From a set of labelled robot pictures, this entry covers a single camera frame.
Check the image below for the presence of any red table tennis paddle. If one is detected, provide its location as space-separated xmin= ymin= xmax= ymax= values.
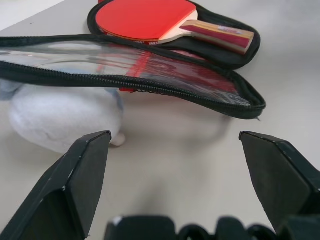
xmin=95 ymin=0 xmax=255 ymax=56

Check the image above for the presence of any white plush toy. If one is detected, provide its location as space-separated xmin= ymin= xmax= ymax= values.
xmin=0 ymin=65 xmax=127 ymax=154

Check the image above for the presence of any black zippered paddle case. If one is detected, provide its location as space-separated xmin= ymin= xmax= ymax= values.
xmin=0 ymin=0 xmax=267 ymax=120

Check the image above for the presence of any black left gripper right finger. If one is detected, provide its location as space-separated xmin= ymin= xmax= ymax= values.
xmin=238 ymin=130 xmax=320 ymax=236

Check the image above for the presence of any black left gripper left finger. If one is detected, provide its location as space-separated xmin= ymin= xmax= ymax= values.
xmin=0 ymin=130 xmax=112 ymax=240

